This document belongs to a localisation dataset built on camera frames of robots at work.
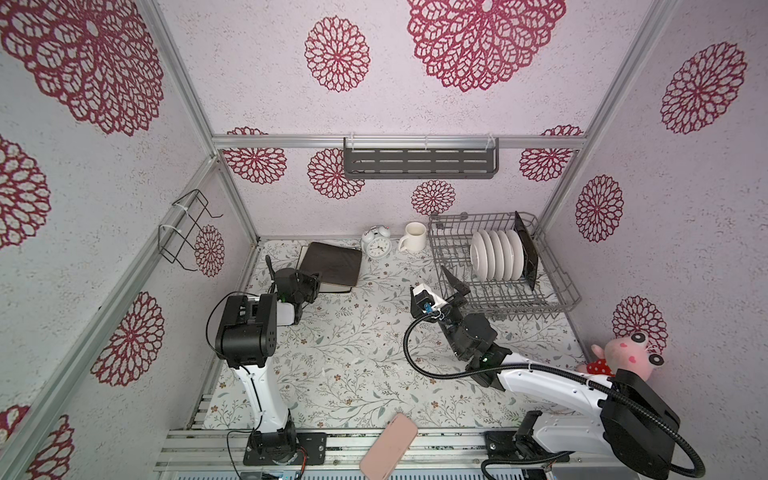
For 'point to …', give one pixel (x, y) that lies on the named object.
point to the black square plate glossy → (530, 257)
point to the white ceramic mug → (415, 238)
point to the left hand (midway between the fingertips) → (323, 271)
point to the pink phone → (390, 447)
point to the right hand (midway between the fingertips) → (434, 274)
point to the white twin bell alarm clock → (376, 242)
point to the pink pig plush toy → (631, 353)
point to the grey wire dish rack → (462, 251)
